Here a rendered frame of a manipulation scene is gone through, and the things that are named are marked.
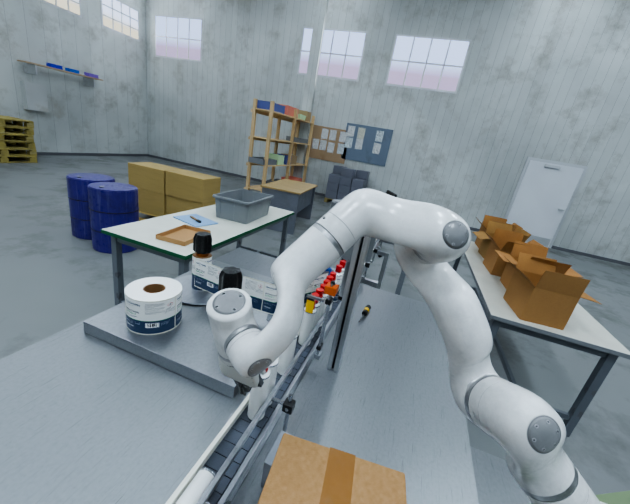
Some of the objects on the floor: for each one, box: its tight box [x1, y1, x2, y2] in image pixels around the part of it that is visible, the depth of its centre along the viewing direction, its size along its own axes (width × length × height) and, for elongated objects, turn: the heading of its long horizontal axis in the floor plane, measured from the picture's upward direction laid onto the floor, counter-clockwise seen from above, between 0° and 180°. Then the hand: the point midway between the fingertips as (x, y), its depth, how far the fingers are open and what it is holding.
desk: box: [260, 179, 318, 235], centre depth 615 cm, size 74×143×77 cm, turn 143°
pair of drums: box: [66, 173, 139, 254], centre depth 389 cm, size 64×105×77 cm, turn 45°
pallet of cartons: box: [128, 162, 221, 221], centre depth 507 cm, size 104×145×88 cm
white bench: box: [101, 205, 294, 306], centre depth 315 cm, size 190×75×80 cm, turn 136°
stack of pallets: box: [0, 113, 38, 163], centre depth 698 cm, size 134×92×95 cm
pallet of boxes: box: [324, 165, 370, 202], centre depth 916 cm, size 106×71×105 cm
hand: (245, 385), depth 78 cm, fingers closed
